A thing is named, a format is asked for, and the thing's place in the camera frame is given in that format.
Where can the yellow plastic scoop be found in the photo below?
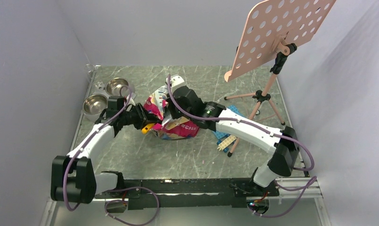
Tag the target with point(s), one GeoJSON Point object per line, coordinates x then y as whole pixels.
{"type": "Point", "coordinates": [147, 128]}

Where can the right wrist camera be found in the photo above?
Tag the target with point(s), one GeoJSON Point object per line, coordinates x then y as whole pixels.
{"type": "Point", "coordinates": [176, 81]}

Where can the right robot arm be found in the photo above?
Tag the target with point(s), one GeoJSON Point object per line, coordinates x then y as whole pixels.
{"type": "Point", "coordinates": [282, 144]}

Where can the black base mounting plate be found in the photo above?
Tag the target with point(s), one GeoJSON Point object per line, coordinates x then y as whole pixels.
{"type": "Point", "coordinates": [167, 193]}

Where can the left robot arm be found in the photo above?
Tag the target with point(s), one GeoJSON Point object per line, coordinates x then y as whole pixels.
{"type": "Point", "coordinates": [73, 178]}

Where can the grey double pet bowl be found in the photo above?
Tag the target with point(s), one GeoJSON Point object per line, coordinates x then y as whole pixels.
{"type": "Point", "coordinates": [94, 104]}

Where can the blue building block plate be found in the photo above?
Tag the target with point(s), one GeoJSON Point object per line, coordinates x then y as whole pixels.
{"type": "Point", "coordinates": [230, 123]}

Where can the pink perforated music stand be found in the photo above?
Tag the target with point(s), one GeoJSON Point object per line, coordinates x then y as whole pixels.
{"type": "Point", "coordinates": [271, 26]}

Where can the clear glass cup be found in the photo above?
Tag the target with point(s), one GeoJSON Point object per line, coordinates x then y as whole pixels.
{"type": "Point", "coordinates": [90, 68]}

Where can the pet food bag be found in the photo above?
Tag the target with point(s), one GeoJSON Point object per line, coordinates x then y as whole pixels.
{"type": "Point", "coordinates": [169, 129]}

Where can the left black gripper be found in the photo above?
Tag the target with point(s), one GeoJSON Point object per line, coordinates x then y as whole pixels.
{"type": "Point", "coordinates": [144, 117]}

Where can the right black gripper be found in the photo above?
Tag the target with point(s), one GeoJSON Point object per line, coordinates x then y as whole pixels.
{"type": "Point", "coordinates": [171, 101]}

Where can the beige blue toy block car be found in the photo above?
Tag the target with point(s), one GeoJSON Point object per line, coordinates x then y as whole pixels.
{"type": "Point", "coordinates": [224, 143]}

